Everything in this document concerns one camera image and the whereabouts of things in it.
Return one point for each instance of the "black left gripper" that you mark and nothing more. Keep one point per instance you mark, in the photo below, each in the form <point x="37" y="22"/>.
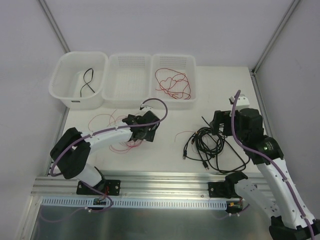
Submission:
<point x="149" y="130"/>

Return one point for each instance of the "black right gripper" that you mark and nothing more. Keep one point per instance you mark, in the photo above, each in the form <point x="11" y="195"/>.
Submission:
<point x="219" y="122"/>

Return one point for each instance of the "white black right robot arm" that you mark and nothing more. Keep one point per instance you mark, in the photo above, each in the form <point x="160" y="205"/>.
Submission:
<point x="289" y="218"/>

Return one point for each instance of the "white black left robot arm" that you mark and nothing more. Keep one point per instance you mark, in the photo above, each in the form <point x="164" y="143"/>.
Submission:
<point x="70" y="154"/>

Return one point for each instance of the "middle white perforated basket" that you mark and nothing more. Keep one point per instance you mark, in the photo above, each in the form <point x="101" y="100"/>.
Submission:
<point x="128" y="80"/>

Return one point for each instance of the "white perforated basket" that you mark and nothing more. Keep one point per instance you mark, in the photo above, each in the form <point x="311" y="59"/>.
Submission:
<point x="128" y="80"/>
<point x="173" y="79"/>

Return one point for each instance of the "right white perforated basket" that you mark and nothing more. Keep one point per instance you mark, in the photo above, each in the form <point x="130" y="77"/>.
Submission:
<point x="173" y="79"/>

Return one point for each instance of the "white solid plastic tub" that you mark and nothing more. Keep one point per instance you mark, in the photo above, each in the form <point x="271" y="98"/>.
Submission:
<point x="78" y="79"/>

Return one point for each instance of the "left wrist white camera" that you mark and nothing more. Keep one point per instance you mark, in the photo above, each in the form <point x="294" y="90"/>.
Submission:
<point x="145" y="108"/>

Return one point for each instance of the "wrist white camera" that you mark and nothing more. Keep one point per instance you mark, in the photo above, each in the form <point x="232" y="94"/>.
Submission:
<point x="145" y="108"/>
<point x="242" y="102"/>

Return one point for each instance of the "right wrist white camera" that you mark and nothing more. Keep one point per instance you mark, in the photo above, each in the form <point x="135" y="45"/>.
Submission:
<point x="242" y="102"/>

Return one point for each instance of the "aluminium frame rail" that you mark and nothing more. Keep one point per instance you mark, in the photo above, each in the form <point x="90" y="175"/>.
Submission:
<point x="139" y="185"/>

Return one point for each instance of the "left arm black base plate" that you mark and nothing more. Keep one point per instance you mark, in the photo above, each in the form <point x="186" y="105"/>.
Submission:
<point x="109" y="187"/>

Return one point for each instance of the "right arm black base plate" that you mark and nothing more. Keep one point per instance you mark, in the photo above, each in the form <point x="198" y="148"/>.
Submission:
<point x="222" y="190"/>

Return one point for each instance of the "white slotted cable duct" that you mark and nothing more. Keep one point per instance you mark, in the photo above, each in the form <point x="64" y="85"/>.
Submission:
<point x="94" y="202"/>

